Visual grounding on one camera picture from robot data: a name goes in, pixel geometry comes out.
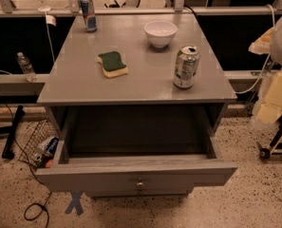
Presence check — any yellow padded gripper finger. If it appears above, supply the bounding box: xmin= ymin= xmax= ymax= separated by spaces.
xmin=252 ymin=69 xmax=282 ymax=126

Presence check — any grey top drawer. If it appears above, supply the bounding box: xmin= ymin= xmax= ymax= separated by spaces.
xmin=35 ymin=106 xmax=239 ymax=194

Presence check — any grey drawer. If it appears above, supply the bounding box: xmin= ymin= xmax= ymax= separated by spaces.
xmin=35 ymin=106 xmax=239 ymax=194
xmin=85 ymin=186 xmax=194 ymax=198

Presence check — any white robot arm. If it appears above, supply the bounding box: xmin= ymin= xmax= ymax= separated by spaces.
xmin=249 ymin=17 xmax=282 ymax=125

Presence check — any grey drawer cabinet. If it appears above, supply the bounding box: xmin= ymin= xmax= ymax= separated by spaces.
xmin=36 ymin=13 xmax=238 ymax=200

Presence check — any grey bottom drawer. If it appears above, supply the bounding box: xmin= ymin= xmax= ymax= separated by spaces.
xmin=85 ymin=186 xmax=194 ymax=198

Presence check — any green and silver soda can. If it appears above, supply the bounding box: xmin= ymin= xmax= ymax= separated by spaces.
xmin=173 ymin=45 xmax=200 ymax=89

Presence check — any white bowl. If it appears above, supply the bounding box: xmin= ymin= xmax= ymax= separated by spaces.
xmin=144 ymin=21 xmax=178 ymax=48

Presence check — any green and yellow sponge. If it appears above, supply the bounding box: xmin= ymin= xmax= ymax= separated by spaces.
xmin=97 ymin=51 xmax=128 ymax=79

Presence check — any blue energy drink can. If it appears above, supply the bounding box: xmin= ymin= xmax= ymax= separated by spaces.
xmin=80 ymin=0 xmax=97 ymax=33

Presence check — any blue tape cross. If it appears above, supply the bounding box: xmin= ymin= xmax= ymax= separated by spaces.
xmin=65 ymin=191 xmax=84 ymax=217

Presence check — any clear plastic water bottle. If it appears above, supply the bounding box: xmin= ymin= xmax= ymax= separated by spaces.
xmin=17 ymin=52 xmax=36 ymax=83

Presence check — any black bar on floor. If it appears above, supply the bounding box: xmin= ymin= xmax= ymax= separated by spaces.
xmin=2 ymin=105 xmax=25 ymax=160

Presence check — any white cable on right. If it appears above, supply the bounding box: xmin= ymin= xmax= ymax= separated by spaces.
xmin=235 ymin=4 xmax=276 ymax=95

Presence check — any wire basket with items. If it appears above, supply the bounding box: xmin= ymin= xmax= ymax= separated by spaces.
xmin=19 ymin=120 xmax=60 ymax=169

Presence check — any white lamp with cord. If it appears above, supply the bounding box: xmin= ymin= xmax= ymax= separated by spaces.
xmin=37 ymin=0 xmax=56 ymax=61

